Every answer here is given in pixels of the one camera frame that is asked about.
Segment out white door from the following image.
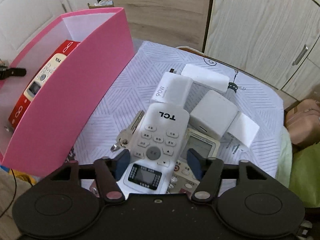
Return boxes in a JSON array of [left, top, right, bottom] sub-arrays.
[[0, 0, 110, 63]]

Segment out white cube charger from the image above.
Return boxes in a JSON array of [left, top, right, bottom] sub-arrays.
[[189, 90, 238, 139]]

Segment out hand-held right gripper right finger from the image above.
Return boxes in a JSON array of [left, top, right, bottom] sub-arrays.
[[187, 148, 269, 204]]

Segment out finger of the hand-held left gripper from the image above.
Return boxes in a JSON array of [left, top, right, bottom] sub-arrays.
[[0, 66, 27, 81]]

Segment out white charger with grey print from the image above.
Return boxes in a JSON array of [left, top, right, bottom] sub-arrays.
[[151, 68, 194, 108]]

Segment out pink bag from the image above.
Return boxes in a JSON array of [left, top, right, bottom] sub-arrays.
[[285, 99, 320, 150]]

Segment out black cable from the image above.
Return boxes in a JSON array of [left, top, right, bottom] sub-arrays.
[[0, 167, 18, 218]]

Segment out pink storage box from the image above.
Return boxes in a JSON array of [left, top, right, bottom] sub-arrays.
[[0, 7, 134, 178]]

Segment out silver keys on ring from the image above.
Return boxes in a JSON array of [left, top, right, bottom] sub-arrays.
[[111, 109, 145, 153]]

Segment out light wood wardrobe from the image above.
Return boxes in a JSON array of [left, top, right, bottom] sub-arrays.
[[204, 0, 320, 108]]

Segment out white remote control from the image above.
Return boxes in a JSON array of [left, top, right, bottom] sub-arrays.
[[116, 102, 190, 195]]

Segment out brown wooden cabinet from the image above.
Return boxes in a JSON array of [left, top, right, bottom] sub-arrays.
[[107, 0, 215, 52]]

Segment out white flat power bank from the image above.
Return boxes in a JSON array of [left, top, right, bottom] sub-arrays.
[[181, 64, 230, 93]]

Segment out pale green cloth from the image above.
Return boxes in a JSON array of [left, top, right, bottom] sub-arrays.
[[276, 127, 293, 188]]

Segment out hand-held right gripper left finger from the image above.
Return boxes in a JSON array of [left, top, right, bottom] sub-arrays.
[[51, 149, 131, 204]]

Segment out small white plug adapter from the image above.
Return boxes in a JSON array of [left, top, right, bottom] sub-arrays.
[[223, 112, 260, 154]]

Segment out white striped tablecloth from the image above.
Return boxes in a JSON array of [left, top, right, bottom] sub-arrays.
[[65, 41, 284, 193]]

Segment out silver wardrobe handle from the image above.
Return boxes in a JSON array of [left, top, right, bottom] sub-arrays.
[[292, 44, 308, 66]]

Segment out beige remote control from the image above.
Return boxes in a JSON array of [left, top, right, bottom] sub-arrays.
[[166, 127, 220, 194]]

